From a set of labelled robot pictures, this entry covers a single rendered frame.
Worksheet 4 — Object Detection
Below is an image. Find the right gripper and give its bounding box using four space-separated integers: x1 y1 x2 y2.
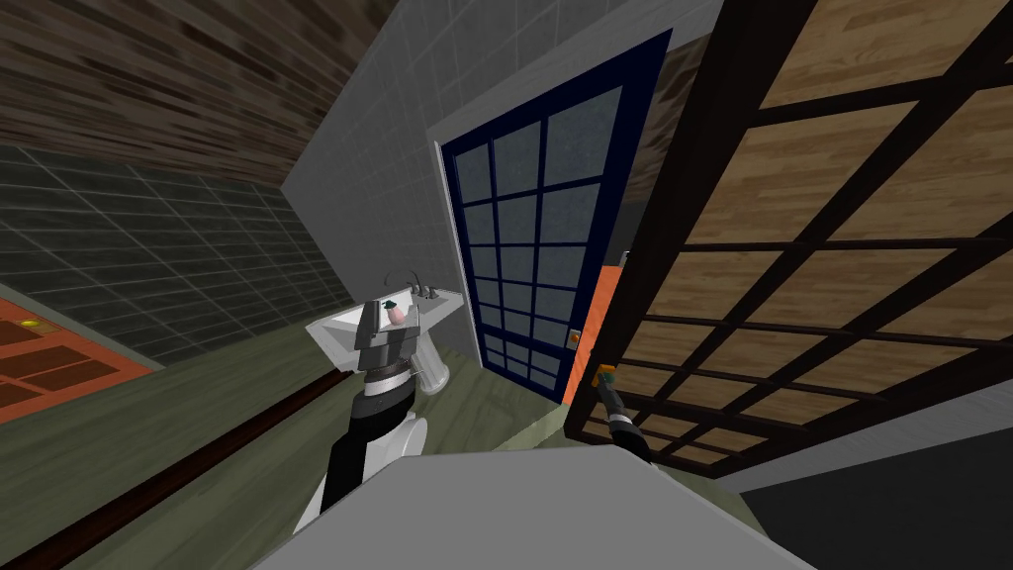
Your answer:
593 371 630 421

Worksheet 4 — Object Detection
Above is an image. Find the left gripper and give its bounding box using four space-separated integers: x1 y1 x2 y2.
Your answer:
357 300 421 375

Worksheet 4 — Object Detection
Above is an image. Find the plain orange door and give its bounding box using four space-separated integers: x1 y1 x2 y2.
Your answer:
566 264 631 405

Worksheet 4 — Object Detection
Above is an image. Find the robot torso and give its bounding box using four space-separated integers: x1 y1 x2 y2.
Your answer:
251 442 820 570

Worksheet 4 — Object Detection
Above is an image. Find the navy blue glazed door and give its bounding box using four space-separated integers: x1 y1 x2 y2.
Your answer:
437 30 674 405

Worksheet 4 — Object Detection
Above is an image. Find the orange panelled door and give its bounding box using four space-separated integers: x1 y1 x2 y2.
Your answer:
0 296 165 427

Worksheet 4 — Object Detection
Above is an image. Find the white pedestal sink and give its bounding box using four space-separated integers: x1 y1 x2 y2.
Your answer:
304 268 468 396

